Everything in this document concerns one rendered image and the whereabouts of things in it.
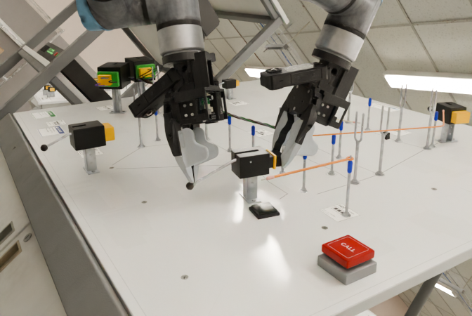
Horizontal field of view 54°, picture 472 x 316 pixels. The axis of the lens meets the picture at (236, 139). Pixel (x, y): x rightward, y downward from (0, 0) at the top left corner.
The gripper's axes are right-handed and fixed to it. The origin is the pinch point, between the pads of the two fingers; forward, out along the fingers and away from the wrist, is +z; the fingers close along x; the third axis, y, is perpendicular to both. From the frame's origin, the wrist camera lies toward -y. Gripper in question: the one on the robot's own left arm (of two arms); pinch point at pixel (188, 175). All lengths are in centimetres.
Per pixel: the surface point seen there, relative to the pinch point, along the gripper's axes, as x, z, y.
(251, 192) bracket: 7.9, 4.8, 7.6
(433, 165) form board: 38, 6, 37
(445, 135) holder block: 54, 1, 40
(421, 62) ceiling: 363, -48, 24
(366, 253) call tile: -6.3, 12.0, 29.1
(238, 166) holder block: 4.4, -0.4, 7.5
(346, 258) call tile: -8.7, 12.0, 26.9
